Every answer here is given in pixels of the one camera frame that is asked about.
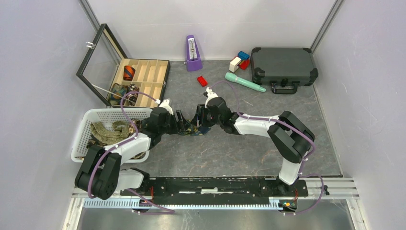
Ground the navy yellow floral tie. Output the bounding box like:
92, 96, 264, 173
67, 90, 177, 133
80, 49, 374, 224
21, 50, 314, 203
178, 119, 211, 136

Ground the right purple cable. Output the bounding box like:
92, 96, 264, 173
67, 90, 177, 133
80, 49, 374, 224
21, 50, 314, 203
209, 80, 326, 217

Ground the dark grey carrying case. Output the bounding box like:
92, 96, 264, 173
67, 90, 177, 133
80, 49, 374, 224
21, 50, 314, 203
250, 47, 319, 94

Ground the purple cable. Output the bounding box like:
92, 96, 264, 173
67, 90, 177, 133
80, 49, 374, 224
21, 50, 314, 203
87, 92, 176, 216
209, 80, 326, 217

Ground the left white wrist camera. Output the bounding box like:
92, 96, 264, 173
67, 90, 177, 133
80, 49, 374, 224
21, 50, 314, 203
158, 99, 174, 115

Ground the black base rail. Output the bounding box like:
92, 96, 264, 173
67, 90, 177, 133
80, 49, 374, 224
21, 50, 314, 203
136, 176, 309, 205

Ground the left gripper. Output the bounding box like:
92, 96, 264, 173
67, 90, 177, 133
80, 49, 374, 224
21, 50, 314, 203
159, 110, 191, 135

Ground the olive green tie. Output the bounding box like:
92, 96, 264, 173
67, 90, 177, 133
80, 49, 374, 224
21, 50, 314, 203
88, 121, 135, 147

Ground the mint green flashlight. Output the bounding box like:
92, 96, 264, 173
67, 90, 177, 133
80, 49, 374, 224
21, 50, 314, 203
225, 72, 266, 92

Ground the orange navy rolled tie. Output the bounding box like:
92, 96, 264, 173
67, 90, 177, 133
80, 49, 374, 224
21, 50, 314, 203
123, 65, 135, 81

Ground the teal patterned rolled tie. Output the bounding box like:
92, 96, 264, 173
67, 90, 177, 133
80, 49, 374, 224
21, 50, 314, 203
109, 83, 128, 105

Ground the white plastic basket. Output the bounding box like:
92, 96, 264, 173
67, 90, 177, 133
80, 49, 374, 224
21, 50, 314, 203
71, 108, 152, 163

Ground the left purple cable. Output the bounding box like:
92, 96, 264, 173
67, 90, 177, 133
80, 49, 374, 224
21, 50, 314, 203
87, 92, 176, 216

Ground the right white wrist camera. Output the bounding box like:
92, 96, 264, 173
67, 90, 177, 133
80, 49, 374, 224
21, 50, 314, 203
204, 87, 218, 108

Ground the wooden tie organizer box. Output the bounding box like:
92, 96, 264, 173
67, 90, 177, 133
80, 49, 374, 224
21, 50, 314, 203
76, 23, 170, 108

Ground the red toy brick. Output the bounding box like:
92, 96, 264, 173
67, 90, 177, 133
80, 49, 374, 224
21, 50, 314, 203
197, 76, 208, 87

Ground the blue toy brick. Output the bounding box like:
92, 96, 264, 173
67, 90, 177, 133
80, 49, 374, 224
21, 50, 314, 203
237, 51, 250, 60

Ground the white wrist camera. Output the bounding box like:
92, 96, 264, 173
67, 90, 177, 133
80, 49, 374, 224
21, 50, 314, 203
204, 87, 218, 108
158, 99, 174, 115

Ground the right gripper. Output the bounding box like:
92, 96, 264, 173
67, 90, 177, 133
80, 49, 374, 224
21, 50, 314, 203
190, 104, 222, 127

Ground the purple metronome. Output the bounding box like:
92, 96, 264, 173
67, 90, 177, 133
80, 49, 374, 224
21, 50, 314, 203
185, 35, 203, 72

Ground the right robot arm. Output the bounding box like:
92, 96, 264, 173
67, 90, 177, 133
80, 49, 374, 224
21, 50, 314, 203
192, 97, 315, 196

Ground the dark floral rolled tie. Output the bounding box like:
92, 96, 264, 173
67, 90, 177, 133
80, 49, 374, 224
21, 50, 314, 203
126, 84, 139, 106

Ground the white toy block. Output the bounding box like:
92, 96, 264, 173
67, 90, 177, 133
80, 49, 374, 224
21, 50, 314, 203
229, 56, 242, 73

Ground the red toy block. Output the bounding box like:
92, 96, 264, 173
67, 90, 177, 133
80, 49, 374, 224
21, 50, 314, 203
239, 59, 250, 70

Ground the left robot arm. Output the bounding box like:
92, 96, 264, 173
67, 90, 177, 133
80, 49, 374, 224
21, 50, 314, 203
74, 107, 191, 200

